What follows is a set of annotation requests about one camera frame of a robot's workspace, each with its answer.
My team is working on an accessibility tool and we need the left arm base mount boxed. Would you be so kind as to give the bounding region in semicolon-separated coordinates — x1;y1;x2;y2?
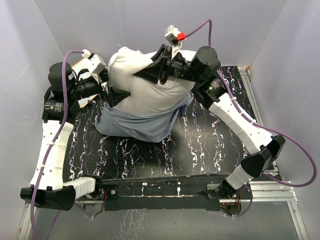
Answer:
74;184;119;220

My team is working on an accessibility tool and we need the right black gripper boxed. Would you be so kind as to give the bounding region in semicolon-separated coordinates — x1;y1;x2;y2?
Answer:
133;45;203;86

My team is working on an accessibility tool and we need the aluminium frame rail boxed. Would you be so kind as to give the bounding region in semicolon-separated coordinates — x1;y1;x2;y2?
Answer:
17;66;310;240

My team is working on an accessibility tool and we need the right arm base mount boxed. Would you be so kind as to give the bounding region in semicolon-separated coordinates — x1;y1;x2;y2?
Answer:
196;180;253;220

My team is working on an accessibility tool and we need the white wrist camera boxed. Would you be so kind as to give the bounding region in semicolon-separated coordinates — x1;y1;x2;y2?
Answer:
164;25;187;51
81;49;106;84

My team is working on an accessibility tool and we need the white board orange edge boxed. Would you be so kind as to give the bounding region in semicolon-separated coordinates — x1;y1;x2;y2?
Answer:
71;58;98;109

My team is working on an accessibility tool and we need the blue fish print pillowcase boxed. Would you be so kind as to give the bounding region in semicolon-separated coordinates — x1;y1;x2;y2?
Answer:
93;92;194;143

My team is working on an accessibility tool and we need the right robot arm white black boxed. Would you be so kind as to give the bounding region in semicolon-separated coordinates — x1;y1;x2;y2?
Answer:
135;45;286;199

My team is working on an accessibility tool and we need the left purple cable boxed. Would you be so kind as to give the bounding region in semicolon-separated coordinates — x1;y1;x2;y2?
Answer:
29;49;91;240

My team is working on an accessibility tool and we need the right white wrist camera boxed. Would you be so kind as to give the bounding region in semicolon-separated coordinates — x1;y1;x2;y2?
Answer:
164;25;187;51

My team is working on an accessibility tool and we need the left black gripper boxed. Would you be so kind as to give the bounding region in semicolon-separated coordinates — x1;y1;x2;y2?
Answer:
69;68;131;106

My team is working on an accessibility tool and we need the white pillow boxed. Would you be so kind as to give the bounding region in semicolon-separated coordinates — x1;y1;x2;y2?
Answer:
107;47;194;115

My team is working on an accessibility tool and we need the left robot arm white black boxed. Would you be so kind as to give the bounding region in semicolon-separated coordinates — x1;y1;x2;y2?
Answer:
20;62;124;211

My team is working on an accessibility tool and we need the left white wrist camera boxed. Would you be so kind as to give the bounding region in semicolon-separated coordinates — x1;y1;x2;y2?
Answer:
81;49;106;84

